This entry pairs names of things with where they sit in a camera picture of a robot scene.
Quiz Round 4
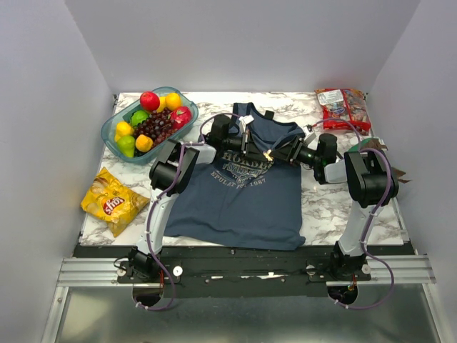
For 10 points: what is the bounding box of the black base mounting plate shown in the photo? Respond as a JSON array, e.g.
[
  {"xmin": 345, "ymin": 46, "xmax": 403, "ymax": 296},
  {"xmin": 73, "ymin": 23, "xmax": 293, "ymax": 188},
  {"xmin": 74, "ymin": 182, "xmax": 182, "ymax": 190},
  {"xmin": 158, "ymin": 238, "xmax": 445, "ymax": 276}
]
[{"xmin": 73, "ymin": 244, "xmax": 418, "ymax": 299}]

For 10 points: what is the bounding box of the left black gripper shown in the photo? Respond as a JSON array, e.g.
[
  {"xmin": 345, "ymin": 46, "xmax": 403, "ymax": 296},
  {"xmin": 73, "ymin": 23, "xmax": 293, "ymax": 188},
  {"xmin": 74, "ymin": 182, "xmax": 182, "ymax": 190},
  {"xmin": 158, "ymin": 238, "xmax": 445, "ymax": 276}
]
[{"xmin": 221, "ymin": 129, "xmax": 267, "ymax": 161}]

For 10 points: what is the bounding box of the red apple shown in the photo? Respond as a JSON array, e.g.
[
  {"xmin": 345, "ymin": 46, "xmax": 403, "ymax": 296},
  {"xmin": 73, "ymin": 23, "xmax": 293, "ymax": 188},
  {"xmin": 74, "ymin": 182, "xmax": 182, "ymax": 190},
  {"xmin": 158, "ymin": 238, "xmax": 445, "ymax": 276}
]
[
  {"xmin": 139, "ymin": 91, "xmax": 161, "ymax": 112},
  {"xmin": 170, "ymin": 106, "xmax": 192, "ymax": 131}
]

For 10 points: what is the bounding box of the teal plastic fruit container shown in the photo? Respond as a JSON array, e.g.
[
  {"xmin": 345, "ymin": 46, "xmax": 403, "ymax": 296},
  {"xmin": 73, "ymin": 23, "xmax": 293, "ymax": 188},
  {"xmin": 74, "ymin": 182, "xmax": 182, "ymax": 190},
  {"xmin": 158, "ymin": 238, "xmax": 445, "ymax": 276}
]
[{"xmin": 101, "ymin": 86, "xmax": 199, "ymax": 165}]

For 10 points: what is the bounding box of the green fruit middle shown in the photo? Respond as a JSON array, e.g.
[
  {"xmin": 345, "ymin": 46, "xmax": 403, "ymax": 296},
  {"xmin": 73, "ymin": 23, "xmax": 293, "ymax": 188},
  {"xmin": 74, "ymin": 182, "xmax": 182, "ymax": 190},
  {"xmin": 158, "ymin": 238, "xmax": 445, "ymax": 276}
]
[{"xmin": 130, "ymin": 109, "xmax": 149, "ymax": 127}]

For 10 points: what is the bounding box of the gold brooch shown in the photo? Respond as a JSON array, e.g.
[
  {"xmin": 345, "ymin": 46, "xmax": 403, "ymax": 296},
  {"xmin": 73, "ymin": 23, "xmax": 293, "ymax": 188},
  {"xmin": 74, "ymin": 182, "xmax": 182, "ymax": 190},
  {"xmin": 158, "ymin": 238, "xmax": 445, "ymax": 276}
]
[{"xmin": 263, "ymin": 150, "xmax": 273, "ymax": 161}]

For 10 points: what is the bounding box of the green pear front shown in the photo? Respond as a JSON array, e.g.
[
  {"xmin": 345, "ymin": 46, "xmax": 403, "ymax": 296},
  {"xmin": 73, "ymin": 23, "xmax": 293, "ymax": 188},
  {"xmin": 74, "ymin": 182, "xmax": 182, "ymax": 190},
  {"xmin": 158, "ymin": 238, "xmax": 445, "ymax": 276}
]
[{"xmin": 116, "ymin": 135, "xmax": 136, "ymax": 158}]

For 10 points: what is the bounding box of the yellow Lays chips bag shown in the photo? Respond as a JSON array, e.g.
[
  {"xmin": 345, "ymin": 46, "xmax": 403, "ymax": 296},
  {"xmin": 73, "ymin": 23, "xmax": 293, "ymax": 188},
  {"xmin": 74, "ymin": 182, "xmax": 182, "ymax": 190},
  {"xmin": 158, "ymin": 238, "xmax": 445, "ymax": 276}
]
[{"xmin": 81, "ymin": 167, "xmax": 150, "ymax": 237}]

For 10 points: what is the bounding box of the dark purple grape bunch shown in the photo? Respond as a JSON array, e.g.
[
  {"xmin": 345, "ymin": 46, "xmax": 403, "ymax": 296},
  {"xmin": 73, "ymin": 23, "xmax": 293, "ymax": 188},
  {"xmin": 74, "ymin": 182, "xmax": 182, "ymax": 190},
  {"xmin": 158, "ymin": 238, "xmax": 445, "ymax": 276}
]
[{"xmin": 134, "ymin": 109, "xmax": 177, "ymax": 141}]

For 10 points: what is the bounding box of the blue printed tank top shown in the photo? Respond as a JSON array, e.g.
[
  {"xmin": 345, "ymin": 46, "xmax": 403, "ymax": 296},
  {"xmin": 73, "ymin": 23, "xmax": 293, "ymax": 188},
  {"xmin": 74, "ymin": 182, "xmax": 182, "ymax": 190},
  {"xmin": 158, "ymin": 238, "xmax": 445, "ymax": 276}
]
[{"xmin": 164, "ymin": 102, "xmax": 306, "ymax": 251}]

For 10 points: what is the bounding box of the red apple right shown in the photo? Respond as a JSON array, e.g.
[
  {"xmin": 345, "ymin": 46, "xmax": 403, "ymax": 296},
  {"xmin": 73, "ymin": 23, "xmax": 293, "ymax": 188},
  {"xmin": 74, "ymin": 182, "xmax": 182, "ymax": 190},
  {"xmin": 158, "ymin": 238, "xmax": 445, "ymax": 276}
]
[{"xmin": 170, "ymin": 106, "xmax": 192, "ymax": 131}]

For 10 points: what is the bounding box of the red apple top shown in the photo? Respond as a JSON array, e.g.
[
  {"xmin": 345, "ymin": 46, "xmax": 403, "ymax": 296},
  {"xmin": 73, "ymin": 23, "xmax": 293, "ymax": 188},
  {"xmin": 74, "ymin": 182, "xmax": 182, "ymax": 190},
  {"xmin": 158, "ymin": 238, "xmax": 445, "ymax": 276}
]
[{"xmin": 139, "ymin": 91, "xmax": 161, "ymax": 112}]

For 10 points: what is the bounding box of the yellow lemon left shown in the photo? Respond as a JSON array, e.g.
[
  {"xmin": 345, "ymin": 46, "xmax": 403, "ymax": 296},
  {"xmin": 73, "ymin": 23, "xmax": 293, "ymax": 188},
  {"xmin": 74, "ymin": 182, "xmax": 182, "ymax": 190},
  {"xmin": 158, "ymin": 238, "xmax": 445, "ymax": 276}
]
[{"xmin": 115, "ymin": 121, "xmax": 134, "ymax": 141}]

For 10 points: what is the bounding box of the orange fruit top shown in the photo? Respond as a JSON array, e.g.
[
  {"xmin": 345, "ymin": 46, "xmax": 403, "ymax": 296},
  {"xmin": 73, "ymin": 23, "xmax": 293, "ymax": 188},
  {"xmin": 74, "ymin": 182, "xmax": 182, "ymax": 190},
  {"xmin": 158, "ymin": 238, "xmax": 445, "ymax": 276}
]
[{"xmin": 165, "ymin": 92, "xmax": 182, "ymax": 111}]

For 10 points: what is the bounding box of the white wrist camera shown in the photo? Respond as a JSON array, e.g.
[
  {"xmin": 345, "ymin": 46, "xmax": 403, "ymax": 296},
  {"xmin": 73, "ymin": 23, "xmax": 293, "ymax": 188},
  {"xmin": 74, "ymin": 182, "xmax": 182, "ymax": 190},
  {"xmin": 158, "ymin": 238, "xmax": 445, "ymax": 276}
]
[
  {"xmin": 303, "ymin": 125, "xmax": 316, "ymax": 145},
  {"xmin": 238, "ymin": 115, "xmax": 254, "ymax": 133}
]

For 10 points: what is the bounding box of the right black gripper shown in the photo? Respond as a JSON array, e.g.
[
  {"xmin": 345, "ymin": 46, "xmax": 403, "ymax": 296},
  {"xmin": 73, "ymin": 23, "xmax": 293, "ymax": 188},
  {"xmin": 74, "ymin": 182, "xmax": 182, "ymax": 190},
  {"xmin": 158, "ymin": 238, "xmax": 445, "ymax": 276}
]
[{"xmin": 268, "ymin": 135, "xmax": 321, "ymax": 168}]

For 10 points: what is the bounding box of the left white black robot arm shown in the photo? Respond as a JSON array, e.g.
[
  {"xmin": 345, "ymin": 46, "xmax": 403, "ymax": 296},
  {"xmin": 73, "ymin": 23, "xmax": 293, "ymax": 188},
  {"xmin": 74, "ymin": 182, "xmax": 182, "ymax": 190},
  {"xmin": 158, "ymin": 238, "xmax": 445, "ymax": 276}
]
[{"xmin": 127, "ymin": 114, "xmax": 254, "ymax": 282}]

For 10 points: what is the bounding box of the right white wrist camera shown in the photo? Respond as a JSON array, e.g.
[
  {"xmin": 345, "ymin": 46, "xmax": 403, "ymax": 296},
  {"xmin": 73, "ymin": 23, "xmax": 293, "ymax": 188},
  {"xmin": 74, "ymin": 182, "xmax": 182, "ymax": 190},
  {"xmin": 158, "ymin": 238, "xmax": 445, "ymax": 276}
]
[{"xmin": 303, "ymin": 125, "xmax": 316, "ymax": 145}]

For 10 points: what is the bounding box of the orange fruit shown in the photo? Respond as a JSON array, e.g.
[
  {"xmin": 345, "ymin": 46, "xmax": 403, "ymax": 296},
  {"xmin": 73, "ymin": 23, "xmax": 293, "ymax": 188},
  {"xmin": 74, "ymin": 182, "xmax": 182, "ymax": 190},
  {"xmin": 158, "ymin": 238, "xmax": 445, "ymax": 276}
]
[
  {"xmin": 135, "ymin": 134, "xmax": 154, "ymax": 153},
  {"xmin": 165, "ymin": 92, "xmax": 182, "ymax": 111}
]

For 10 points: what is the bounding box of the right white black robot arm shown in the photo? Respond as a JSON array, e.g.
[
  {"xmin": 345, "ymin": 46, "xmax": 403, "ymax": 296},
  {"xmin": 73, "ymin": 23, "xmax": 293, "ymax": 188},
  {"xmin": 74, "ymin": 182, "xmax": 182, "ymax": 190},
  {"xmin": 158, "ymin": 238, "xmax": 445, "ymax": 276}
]
[{"xmin": 268, "ymin": 134, "xmax": 398, "ymax": 280}]

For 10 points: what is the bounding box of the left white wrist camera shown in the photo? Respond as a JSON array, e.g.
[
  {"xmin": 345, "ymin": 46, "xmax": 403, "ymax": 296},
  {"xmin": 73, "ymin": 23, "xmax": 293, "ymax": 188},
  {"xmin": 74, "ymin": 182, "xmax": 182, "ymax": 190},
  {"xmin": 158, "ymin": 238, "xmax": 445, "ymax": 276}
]
[{"xmin": 238, "ymin": 115, "xmax": 254, "ymax": 133}]

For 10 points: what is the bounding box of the aluminium rail frame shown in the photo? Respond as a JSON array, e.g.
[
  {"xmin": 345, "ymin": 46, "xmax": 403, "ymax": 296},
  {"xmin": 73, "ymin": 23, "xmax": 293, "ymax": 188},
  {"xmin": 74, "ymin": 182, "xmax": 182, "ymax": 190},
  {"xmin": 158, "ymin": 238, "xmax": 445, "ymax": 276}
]
[{"xmin": 41, "ymin": 255, "xmax": 453, "ymax": 342}]

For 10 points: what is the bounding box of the orange fruit front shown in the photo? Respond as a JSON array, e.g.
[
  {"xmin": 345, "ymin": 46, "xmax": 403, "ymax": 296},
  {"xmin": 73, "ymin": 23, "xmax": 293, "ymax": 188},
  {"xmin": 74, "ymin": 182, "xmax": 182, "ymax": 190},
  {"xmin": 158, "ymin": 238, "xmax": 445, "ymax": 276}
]
[{"xmin": 135, "ymin": 134, "xmax": 154, "ymax": 153}]

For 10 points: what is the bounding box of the red candy bag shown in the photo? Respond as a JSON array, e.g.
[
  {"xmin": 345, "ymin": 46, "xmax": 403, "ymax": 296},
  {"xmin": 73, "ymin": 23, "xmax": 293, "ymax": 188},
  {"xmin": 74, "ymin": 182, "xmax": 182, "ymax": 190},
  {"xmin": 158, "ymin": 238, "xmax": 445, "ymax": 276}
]
[{"xmin": 314, "ymin": 89, "xmax": 371, "ymax": 136}]

